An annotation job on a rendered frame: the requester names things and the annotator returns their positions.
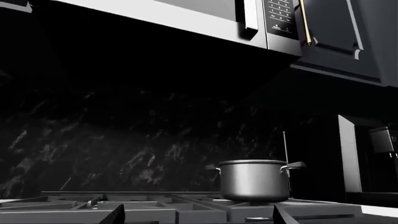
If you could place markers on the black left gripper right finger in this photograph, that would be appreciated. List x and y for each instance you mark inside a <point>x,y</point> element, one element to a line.
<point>281,217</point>

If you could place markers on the dark grey wall cabinet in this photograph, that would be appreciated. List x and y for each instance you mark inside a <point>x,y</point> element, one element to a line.
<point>342,39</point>

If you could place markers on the stainless steel microwave oven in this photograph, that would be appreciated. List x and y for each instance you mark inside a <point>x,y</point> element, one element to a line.
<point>199,16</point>

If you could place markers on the black gas stove top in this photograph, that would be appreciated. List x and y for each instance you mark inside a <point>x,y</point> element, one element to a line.
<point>174,208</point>

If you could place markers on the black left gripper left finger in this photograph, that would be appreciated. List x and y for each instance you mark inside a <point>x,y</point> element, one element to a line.
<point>116,216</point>

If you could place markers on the black coffee machine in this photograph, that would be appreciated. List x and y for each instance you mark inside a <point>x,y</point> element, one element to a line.
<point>384,149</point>

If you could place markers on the grey steel cooking pot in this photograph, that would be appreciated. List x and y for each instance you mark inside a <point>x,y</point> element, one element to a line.
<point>255,180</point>

